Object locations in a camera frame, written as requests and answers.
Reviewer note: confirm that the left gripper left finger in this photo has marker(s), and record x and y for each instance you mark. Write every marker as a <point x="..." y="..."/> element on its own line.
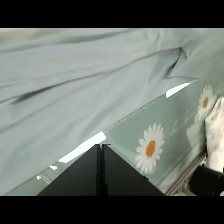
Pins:
<point x="78" y="176"/>

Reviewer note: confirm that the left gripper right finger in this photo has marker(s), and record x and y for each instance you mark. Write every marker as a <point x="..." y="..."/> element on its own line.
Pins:
<point x="125" y="176"/>

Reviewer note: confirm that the light grey-blue shirt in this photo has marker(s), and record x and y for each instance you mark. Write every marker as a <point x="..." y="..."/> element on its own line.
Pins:
<point x="66" y="93"/>

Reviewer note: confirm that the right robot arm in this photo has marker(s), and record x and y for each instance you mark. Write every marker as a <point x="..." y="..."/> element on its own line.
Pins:
<point x="206" y="181"/>

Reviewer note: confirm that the white garment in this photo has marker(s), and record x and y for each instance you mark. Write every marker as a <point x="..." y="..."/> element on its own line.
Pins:
<point x="215" y="133"/>

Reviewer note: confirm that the silver frame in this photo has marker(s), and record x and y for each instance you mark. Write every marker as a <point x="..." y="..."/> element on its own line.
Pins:
<point x="181" y="186"/>

